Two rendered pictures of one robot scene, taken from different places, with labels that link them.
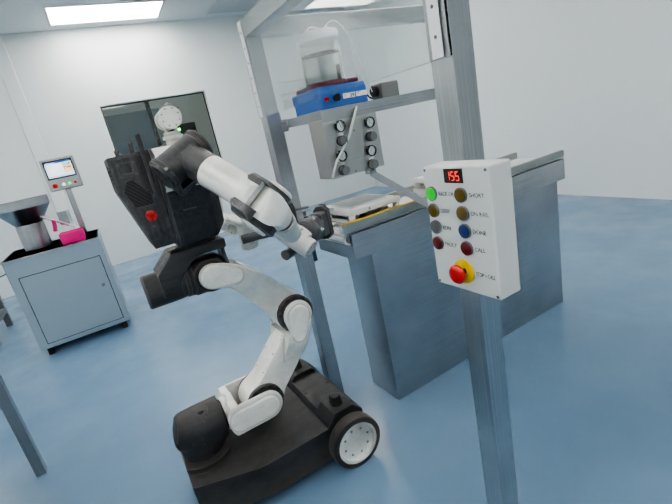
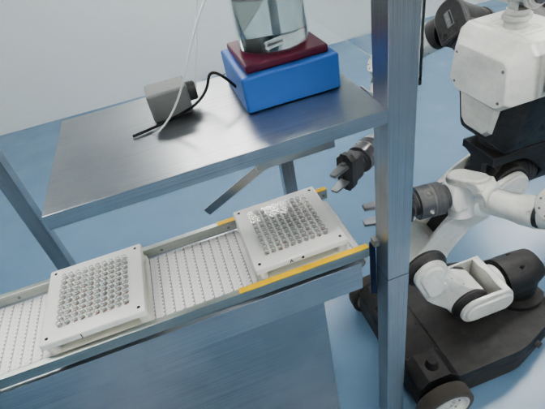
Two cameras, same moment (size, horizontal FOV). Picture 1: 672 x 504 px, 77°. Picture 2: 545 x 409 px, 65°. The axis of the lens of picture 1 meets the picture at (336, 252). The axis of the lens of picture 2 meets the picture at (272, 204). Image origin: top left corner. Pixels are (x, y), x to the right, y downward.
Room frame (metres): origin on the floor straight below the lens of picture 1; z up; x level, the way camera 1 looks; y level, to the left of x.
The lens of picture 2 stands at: (2.52, 0.10, 1.64)
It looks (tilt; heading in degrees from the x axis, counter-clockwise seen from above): 38 degrees down; 198
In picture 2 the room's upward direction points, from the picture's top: 12 degrees counter-clockwise
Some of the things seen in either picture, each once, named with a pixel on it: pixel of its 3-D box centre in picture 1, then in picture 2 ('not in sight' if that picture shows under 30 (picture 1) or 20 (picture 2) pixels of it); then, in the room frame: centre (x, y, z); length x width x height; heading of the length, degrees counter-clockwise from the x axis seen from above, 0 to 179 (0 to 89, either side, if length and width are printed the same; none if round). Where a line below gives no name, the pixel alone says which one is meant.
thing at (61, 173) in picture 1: (70, 197); not in sight; (3.51, 1.99, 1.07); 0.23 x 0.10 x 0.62; 116
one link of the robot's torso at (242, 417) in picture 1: (249, 400); (471, 288); (1.40, 0.44, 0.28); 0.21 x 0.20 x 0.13; 117
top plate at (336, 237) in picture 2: (358, 204); (286, 226); (1.70, -0.13, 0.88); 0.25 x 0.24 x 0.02; 27
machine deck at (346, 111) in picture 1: (365, 108); (208, 124); (1.77, -0.23, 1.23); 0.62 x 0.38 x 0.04; 117
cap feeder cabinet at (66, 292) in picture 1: (73, 288); not in sight; (3.29, 2.12, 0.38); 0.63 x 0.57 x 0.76; 116
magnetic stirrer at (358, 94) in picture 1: (330, 96); (276, 62); (1.64, -0.10, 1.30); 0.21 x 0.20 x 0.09; 27
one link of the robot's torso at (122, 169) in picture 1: (169, 190); (525, 73); (1.38, 0.48, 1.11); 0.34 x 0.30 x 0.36; 27
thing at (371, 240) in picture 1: (451, 200); (118, 320); (1.93, -0.58, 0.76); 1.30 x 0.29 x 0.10; 117
